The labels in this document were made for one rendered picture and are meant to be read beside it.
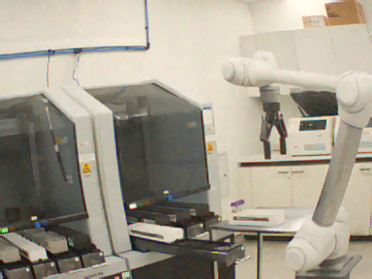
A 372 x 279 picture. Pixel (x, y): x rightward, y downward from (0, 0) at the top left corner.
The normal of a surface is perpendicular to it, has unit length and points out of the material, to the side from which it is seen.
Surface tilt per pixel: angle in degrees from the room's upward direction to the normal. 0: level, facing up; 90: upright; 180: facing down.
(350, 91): 84
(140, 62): 90
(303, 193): 90
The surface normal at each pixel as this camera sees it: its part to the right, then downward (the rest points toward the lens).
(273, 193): -0.68, 0.11
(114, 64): 0.73, -0.04
